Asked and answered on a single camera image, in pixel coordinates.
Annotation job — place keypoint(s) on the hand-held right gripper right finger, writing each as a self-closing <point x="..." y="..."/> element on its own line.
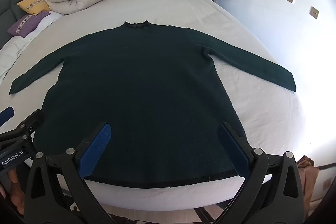
<point x="235" y="150"/>

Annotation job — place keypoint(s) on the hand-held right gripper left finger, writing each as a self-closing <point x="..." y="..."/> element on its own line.
<point x="95" y="150"/>

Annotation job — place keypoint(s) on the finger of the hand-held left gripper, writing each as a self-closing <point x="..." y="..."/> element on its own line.
<point x="6" y="115"/>
<point x="32" y="120"/>

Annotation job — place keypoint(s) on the dark green sweater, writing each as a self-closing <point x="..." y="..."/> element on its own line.
<point x="144" y="82"/>

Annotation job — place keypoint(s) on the brown clothes pile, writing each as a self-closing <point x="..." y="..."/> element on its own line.
<point x="308" y="176"/>

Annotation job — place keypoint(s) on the person's left hand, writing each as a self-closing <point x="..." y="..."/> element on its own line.
<point x="14" y="195"/>

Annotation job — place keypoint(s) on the purple blanket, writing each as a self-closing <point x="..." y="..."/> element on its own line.
<point x="26" y="23"/>

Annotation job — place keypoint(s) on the yellow patterned pillow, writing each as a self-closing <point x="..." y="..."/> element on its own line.
<point x="32" y="5"/>

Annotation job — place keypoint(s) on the bed with white sheet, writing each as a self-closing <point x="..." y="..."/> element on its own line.
<point x="170" y="6"/>

